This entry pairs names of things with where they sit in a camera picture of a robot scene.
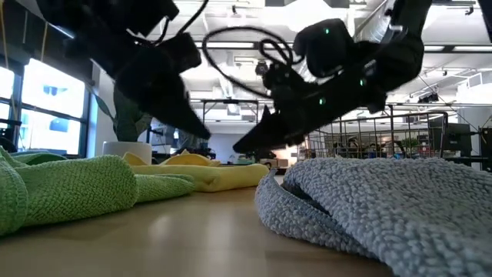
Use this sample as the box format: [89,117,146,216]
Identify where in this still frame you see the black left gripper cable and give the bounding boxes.
[161,0,211,45]

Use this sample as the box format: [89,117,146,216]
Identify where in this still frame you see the dark background monitor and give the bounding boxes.
[430,122,474,157]

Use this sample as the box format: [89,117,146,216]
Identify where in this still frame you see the black background table frame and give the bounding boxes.
[200,98,261,125]

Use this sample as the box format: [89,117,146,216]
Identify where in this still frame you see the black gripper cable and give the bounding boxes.
[161,0,211,45]
[201,25,304,99]

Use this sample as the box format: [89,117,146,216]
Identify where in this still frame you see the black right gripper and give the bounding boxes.
[232,18,387,154]

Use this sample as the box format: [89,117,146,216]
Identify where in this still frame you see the large window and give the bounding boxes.
[0,57,93,159]

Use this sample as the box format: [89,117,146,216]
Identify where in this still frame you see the potted succulent in white pot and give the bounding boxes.
[93,82,155,165]

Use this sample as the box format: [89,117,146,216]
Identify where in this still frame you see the wire mesh basket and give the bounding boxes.
[303,110,450,161]

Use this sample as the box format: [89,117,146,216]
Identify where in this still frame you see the grey microfiber towel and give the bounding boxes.
[254,156,492,277]

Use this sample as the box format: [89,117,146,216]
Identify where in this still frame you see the green microfiber towel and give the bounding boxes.
[0,148,196,236]

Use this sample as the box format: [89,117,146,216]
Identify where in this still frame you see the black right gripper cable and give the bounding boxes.
[201,25,304,99]

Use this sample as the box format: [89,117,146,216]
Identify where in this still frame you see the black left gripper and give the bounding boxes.
[115,32,211,140]

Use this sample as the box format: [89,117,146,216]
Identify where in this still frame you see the yellow microfiber towel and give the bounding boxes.
[122,151,270,193]

